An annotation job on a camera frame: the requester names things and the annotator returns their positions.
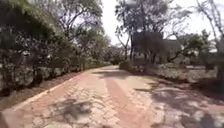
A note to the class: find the brown dirt strip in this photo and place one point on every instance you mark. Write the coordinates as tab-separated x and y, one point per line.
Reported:
30	92

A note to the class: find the leaning bare tree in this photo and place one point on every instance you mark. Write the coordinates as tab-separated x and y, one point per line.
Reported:
218	56

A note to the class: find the group of tall trees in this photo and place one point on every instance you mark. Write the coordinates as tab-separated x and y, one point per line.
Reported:
146	20

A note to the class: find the row of trees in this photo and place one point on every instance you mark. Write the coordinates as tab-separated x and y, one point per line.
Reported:
90	43

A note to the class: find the grey building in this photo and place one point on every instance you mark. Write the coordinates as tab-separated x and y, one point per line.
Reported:
156	45

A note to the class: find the low rough stone wall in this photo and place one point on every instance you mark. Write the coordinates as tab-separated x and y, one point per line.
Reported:
23	75

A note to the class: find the tall green hedge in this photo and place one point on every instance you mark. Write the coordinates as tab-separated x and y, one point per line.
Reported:
26	36

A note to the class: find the pale brick path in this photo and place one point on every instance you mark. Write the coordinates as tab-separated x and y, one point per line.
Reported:
100	100

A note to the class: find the low green bush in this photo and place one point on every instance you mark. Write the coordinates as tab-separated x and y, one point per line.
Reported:
125	65

